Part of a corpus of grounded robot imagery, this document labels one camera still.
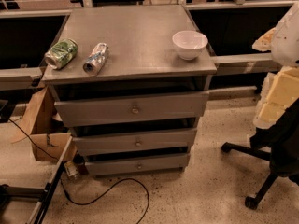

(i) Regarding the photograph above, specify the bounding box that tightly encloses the grey drawer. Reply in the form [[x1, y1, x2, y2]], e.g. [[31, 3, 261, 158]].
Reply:
[[85, 153, 190, 176], [55, 91, 209, 127], [73, 128, 197, 156]]

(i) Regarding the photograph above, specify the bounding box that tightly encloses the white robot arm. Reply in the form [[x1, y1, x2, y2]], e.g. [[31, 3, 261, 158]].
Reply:
[[252, 2, 299, 129]]

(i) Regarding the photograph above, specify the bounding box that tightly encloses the grey wooden drawer cabinet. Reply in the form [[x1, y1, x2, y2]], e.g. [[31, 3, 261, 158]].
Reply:
[[43, 5, 217, 163]]

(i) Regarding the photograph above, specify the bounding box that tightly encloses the grey bottom drawer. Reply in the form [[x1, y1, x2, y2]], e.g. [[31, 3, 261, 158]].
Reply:
[[85, 153, 190, 176]]

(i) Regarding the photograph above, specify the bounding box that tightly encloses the grey top drawer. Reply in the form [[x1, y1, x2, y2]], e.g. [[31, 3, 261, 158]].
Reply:
[[55, 91, 209, 127]]

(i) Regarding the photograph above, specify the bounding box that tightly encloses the white ceramic bowl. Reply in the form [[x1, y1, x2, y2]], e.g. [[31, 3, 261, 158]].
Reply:
[[172, 31, 208, 61]]

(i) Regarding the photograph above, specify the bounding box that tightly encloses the green crushed soda can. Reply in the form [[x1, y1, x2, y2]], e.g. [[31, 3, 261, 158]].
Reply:
[[45, 39, 78, 70]]

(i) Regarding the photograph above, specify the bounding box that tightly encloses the small bottle on floor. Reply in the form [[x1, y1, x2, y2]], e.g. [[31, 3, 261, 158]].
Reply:
[[64, 161, 79, 180]]

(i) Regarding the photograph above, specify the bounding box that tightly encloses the brown cardboard box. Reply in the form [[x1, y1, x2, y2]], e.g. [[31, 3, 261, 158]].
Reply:
[[10, 88, 71, 161]]

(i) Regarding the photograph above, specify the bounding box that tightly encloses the black office chair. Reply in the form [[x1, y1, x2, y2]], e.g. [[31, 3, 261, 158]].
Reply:
[[221, 99, 299, 210]]

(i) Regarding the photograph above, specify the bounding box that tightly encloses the black floor cable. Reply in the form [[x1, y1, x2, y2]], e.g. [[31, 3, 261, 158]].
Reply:
[[7, 118, 150, 224]]

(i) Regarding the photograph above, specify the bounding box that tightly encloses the grey metal frame rail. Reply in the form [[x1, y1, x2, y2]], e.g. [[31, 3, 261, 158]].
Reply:
[[0, 137, 72, 224]]

